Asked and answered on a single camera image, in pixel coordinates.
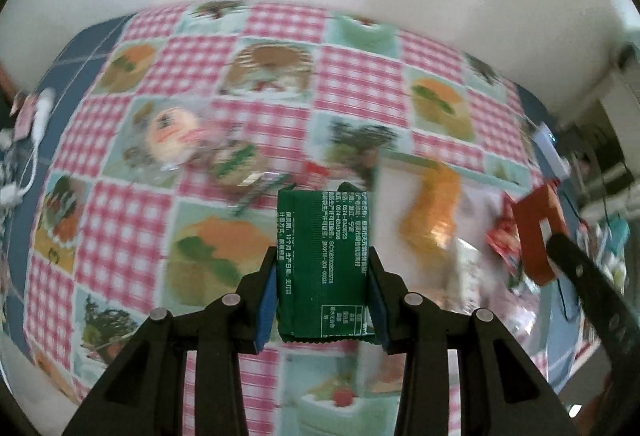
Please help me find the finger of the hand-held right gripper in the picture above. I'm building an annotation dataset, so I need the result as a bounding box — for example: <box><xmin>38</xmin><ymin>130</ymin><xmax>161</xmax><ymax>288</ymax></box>
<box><xmin>547</xmin><ymin>233</ymin><xmax>640</xmax><ymax>399</ymax></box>

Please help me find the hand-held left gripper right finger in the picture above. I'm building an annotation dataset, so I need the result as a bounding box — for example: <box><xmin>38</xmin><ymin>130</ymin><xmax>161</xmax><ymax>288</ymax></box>
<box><xmin>367</xmin><ymin>253</ymin><xmax>573</xmax><ymax>436</ymax></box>

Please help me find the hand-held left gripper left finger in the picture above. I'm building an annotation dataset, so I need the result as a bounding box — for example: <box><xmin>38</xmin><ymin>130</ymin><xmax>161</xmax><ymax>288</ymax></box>
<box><xmin>62</xmin><ymin>246</ymin><xmax>278</xmax><ymax>436</ymax></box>

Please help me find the dark green snack packet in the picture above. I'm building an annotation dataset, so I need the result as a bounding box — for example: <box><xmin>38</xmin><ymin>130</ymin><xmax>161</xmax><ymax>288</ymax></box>
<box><xmin>276</xmin><ymin>183</ymin><xmax>382</xmax><ymax>344</ymax></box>

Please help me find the red and white snack packet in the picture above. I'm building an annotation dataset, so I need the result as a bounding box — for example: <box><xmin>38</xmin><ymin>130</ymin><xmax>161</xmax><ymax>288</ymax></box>
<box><xmin>487</xmin><ymin>196</ymin><xmax>526</xmax><ymax>289</ymax></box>

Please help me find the clear packet with orange snack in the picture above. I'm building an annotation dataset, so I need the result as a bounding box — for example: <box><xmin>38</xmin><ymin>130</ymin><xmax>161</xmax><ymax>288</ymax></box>
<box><xmin>377</xmin><ymin>161</ymin><xmax>501</xmax><ymax>267</ymax></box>

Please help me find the small red packet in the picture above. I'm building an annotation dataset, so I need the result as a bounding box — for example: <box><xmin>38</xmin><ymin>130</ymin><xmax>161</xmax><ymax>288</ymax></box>
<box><xmin>302</xmin><ymin>161</ymin><xmax>331</xmax><ymax>189</ymax></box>

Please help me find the clear bun packet green print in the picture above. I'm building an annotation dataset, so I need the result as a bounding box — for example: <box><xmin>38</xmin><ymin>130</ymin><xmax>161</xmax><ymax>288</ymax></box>
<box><xmin>200</xmin><ymin>136</ymin><xmax>281</xmax><ymax>211</ymax></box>

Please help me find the white shelf unit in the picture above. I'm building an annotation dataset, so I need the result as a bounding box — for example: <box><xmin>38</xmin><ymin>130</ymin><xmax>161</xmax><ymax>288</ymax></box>
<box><xmin>565</xmin><ymin>26</ymin><xmax>640</xmax><ymax>227</ymax></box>

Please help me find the clear bun packet orange print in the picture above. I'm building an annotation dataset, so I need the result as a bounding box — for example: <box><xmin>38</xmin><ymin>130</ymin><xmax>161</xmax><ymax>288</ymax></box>
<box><xmin>125</xmin><ymin>100</ymin><xmax>216</xmax><ymax>177</ymax></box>

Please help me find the white power adapter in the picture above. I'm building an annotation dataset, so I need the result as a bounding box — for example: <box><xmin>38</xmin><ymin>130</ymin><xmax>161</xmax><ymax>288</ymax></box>
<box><xmin>0</xmin><ymin>183</ymin><xmax>23</xmax><ymax>209</ymax></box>

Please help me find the crumpled blue white plastic bag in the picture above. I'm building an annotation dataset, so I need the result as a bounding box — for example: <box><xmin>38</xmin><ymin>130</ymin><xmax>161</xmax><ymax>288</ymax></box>
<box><xmin>0</xmin><ymin>131</ymin><xmax>16</xmax><ymax>181</ymax></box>

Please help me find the small pink packet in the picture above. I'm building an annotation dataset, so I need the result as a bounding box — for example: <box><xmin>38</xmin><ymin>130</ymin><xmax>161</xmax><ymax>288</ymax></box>
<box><xmin>12</xmin><ymin>93</ymin><xmax>41</xmax><ymax>137</ymax></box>

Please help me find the blue tablecloth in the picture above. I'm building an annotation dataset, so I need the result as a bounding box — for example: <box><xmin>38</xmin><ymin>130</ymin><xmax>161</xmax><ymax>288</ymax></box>
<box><xmin>0</xmin><ymin>13</ymin><xmax>601</xmax><ymax>367</ymax></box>

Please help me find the white cable with socket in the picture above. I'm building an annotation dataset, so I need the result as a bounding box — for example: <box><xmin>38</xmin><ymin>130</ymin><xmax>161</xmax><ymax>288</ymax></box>
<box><xmin>17</xmin><ymin>88</ymin><xmax>56</xmax><ymax>197</ymax></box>

